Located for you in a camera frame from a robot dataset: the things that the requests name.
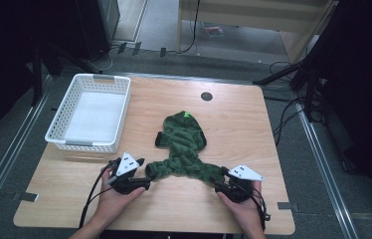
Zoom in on light wooden cabinet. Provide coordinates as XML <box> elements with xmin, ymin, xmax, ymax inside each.
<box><xmin>176</xmin><ymin>0</ymin><xmax>339</xmax><ymax>64</ymax></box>

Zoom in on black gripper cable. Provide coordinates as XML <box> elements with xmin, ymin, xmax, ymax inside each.
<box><xmin>79</xmin><ymin>158</ymin><xmax>122</xmax><ymax>231</ymax></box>
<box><xmin>230</xmin><ymin>180</ymin><xmax>273</xmax><ymax>232</ymax></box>

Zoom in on white floor cable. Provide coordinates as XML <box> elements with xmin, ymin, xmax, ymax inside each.
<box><xmin>86</xmin><ymin>46</ymin><xmax>118</xmax><ymax>73</ymax></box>

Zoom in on black hanging cable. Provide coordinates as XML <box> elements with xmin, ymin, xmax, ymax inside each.
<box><xmin>177</xmin><ymin>0</ymin><xmax>202</xmax><ymax>55</ymax></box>

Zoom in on red printed booklet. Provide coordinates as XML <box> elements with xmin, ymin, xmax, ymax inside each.
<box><xmin>203</xmin><ymin>23</ymin><xmax>226</xmax><ymax>38</ymax></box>

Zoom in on black floor cables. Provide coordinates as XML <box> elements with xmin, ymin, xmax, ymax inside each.
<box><xmin>268</xmin><ymin>60</ymin><xmax>311</xmax><ymax>147</ymax></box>

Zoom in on person's right hand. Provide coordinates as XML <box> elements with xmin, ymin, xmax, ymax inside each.
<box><xmin>216</xmin><ymin>189</ymin><xmax>266</xmax><ymax>235</ymax></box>

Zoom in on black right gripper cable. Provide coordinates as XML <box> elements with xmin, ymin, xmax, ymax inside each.
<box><xmin>230</xmin><ymin>180</ymin><xmax>273</xmax><ymax>232</ymax></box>

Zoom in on person's left hand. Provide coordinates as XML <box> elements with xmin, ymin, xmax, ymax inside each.
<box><xmin>94</xmin><ymin>166</ymin><xmax>147</xmax><ymax>227</ymax></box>

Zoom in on black metal stand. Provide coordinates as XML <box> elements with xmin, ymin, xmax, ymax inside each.
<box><xmin>30</xmin><ymin>43</ymin><xmax>45</xmax><ymax>108</ymax></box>

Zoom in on grey tape strip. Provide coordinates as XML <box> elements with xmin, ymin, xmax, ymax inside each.
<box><xmin>12</xmin><ymin>191</ymin><xmax>40</xmax><ymax>203</ymax></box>
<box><xmin>277</xmin><ymin>201</ymin><xmax>299</xmax><ymax>212</ymax></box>

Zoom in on green knitted pet garment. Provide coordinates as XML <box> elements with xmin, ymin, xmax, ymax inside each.
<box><xmin>144</xmin><ymin>111</ymin><xmax>233</xmax><ymax>184</ymax></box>

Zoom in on white perforated plastic basket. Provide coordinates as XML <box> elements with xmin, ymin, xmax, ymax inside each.
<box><xmin>44</xmin><ymin>73</ymin><xmax>132</xmax><ymax>154</ymax></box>

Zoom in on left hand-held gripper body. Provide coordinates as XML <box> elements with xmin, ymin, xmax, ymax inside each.
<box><xmin>107</xmin><ymin>151</ymin><xmax>152</xmax><ymax>196</ymax></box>

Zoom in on dark cabinet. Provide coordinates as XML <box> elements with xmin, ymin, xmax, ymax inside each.
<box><xmin>74</xmin><ymin>0</ymin><xmax>122</xmax><ymax>62</ymax></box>

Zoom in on black tripod stand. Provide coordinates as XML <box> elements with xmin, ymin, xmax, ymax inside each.
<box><xmin>253</xmin><ymin>49</ymin><xmax>329</xmax><ymax>123</ymax></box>

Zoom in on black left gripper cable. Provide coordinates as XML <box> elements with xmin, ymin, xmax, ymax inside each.
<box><xmin>79</xmin><ymin>158</ymin><xmax>122</xmax><ymax>231</ymax></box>

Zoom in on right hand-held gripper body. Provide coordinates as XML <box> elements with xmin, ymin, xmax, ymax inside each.
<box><xmin>214</xmin><ymin>163</ymin><xmax>266</xmax><ymax>204</ymax></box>

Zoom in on metal floor rail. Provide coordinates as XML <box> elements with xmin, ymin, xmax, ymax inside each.
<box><xmin>293</xmin><ymin>101</ymin><xmax>361</xmax><ymax>239</ymax></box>
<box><xmin>0</xmin><ymin>75</ymin><xmax>54</xmax><ymax>231</ymax></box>
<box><xmin>102</xmin><ymin>71</ymin><xmax>256</xmax><ymax>86</ymax></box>

